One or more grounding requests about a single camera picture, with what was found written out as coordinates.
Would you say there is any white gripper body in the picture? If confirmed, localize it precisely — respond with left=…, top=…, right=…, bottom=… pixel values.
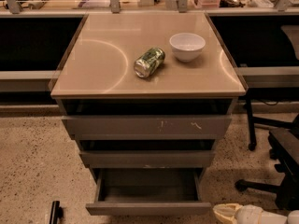
left=235, top=205, right=263, bottom=224

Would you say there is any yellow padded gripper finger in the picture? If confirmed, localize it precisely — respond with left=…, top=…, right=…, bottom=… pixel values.
left=213, top=203, right=242, bottom=224

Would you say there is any grey bottom drawer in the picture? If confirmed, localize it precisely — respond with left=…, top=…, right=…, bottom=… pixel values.
left=86, top=169, right=211, bottom=216

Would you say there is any grey drawer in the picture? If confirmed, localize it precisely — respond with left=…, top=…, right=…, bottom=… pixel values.
left=63, top=115, right=231, bottom=140
left=86, top=169, right=211, bottom=216
left=79, top=150, right=215, bottom=168

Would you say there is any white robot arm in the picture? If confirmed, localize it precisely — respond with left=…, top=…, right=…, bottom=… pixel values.
left=213, top=203, right=299, bottom=224

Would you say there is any grey middle drawer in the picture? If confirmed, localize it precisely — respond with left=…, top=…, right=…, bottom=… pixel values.
left=79, top=150, right=215, bottom=168

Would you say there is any grey drawer cabinet with top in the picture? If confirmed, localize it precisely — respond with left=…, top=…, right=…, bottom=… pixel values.
left=48, top=10, right=249, bottom=194

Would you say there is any grey top drawer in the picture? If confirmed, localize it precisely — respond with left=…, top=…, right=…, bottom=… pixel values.
left=63, top=115, right=231, bottom=140

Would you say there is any black table leg with caster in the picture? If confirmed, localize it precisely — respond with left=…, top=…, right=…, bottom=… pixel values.
left=245, top=95, right=256, bottom=151

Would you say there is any black office chair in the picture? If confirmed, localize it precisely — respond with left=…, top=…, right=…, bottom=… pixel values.
left=235, top=118, right=299, bottom=212

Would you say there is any black object on floor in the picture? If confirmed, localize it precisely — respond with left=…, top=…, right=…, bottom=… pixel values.
left=49, top=201, right=64, bottom=224

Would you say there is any green soda can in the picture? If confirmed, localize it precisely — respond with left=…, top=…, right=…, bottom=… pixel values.
left=134, top=48, right=165, bottom=78

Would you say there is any white bowl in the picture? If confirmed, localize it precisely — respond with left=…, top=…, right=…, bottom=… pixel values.
left=169, top=33, right=206, bottom=63

